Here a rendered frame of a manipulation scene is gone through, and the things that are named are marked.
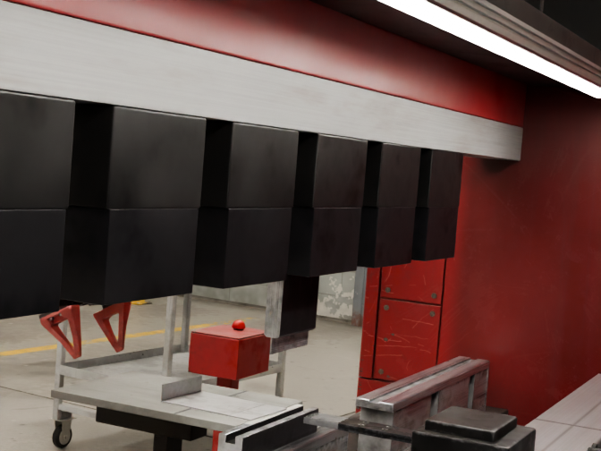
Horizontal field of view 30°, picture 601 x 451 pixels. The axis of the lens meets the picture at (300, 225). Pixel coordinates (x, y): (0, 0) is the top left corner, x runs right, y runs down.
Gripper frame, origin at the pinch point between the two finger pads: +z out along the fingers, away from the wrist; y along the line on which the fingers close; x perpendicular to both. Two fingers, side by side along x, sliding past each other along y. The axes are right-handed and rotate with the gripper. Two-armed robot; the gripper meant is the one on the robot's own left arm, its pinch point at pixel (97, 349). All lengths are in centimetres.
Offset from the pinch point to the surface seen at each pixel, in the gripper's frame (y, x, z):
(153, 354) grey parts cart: 290, 223, -39
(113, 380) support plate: -17.3, -16.2, 7.8
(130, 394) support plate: -21.8, -22.1, 10.8
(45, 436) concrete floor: 237, 253, -17
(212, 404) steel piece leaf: -18.7, -31.6, 15.4
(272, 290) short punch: -21, -46, 6
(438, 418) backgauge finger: -16, -59, 26
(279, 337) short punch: -20, -45, 11
